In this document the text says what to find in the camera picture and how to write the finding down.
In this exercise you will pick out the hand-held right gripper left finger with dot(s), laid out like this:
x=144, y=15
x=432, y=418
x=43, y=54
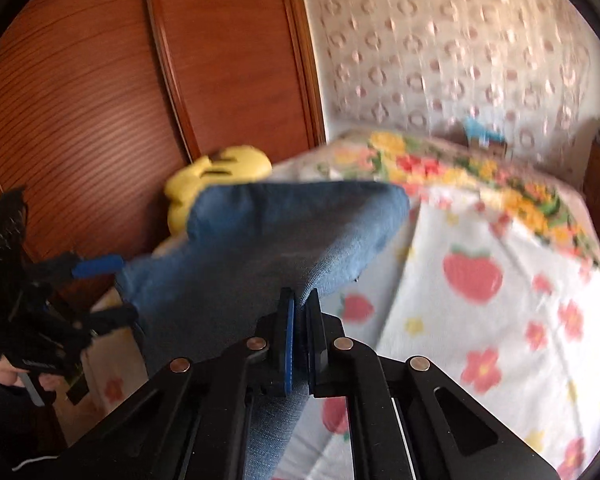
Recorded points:
x=287, y=350

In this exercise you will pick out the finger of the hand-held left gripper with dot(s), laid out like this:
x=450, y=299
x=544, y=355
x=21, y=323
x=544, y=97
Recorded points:
x=112, y=317
x=97, y=266

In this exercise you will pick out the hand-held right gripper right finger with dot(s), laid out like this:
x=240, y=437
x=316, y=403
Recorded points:
x=315, y=345

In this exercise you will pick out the blue denim pants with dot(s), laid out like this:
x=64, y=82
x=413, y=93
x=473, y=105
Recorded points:
x=260, y=240

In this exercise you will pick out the person's left forearm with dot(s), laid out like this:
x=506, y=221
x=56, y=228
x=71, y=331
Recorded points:
x=10, y=425

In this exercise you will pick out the person's left hand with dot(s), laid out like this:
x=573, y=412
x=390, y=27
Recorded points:
x=5, y=375

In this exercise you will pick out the wooden wardrobe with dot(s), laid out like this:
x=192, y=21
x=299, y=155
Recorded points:
x=105, y=110

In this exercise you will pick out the yellow plush toy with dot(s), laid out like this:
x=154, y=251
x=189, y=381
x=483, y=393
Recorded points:
x=220, y=165

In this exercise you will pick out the white strawberry print sheet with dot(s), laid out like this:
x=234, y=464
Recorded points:
x=480, y=320

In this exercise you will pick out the floral blanket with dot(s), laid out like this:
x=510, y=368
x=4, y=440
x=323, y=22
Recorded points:
x=530, y=200

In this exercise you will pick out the cardboard box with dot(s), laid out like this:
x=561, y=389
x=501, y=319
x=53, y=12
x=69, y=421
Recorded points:
x=490, y=147

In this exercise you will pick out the small blue toy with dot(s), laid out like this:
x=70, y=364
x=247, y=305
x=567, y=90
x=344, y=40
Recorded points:
x=480, y=127

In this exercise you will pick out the circle pattern sheer curtain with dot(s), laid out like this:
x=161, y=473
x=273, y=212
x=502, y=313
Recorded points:
x=430, y=35

